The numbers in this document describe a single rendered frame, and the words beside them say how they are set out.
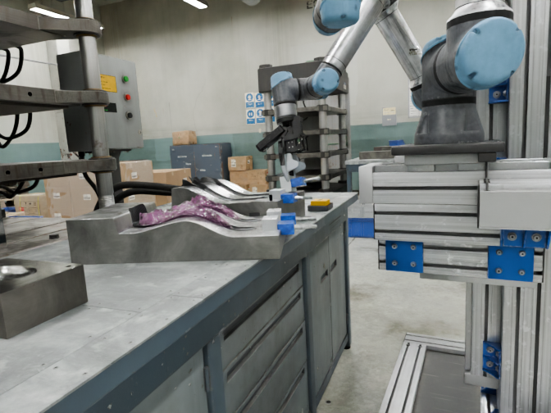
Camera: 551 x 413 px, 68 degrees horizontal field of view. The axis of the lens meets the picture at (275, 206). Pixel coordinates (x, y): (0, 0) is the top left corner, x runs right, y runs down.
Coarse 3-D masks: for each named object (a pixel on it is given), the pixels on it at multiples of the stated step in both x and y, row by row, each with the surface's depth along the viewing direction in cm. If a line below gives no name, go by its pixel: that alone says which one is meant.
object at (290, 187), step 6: (282, 180) 138; (294, 180) 136; (300, 180) 136; (306, 180) 136; (312, 180) 136; (282, 186) 138; (288, 186) 137; (294, 186) 136; (300, 186) 138; (288, 192) 138
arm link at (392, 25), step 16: (384, 16) 140; (400, 16) 141; (384, 32) 143; (400, 32) 141; (400, 48) 143; (416, 48) 143; (400, 64) 148; (416, 64) 144; (416, 80) 147; (416, 96) 150
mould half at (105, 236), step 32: (96, 224) 96; (128, 224) 102; (160, 224) 101; (192, 224) 94; (256, 224) 107; (96, 256) 98; (128, 256) 97; (160, 256) 96; (192, 256) 96; (224, 256) 95; (256, 256) 94
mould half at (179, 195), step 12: (180, 192) 134; (192, 192) 133; (204, 192) 136; (216, 192) 140; (228, 192) 145; (240, 192) 150; (300, 192) 142; (168, 204) 151; (228, 204) 129; (240, 204) 127; (252, 204) 125; (264, 204) 124; (276, 204) 122; (288, 204) 131; (300, 204) 142
